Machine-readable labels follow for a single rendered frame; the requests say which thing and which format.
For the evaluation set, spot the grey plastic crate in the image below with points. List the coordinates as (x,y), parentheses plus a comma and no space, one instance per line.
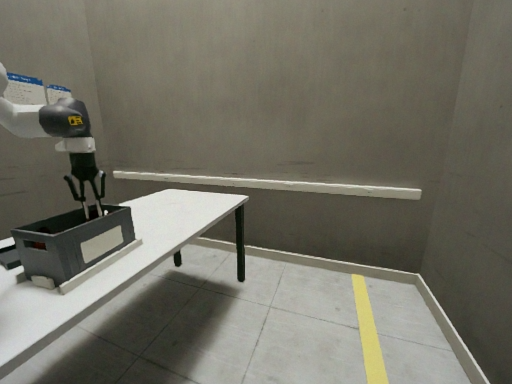
(73,251)

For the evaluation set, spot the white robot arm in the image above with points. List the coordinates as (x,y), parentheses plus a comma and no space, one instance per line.
(32,121)

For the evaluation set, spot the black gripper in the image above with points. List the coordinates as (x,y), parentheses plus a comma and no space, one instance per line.
(78,161)

